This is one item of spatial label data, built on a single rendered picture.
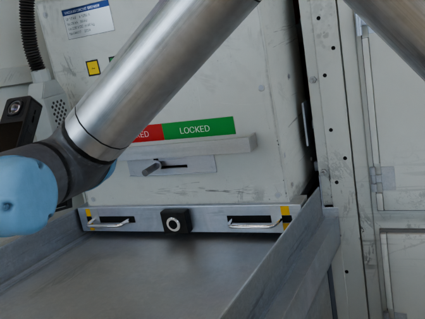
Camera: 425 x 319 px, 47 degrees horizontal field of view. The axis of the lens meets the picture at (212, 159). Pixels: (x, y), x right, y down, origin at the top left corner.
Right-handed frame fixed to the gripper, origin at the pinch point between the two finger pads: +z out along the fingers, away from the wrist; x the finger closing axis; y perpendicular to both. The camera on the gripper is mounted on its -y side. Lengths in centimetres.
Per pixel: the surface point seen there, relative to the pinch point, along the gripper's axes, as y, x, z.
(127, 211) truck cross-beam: 15.0, -10.0, 28.0
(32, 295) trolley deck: 25.7, -15.0, 2.4
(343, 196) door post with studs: 13, 36, 37
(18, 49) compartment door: -23, -37, 28
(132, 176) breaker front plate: 6.9, -7.3, 26.6
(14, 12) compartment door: -32, -37, 28
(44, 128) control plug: -4.3, -19.5, 14.2
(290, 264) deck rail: 20.3, 29.8, 13.6
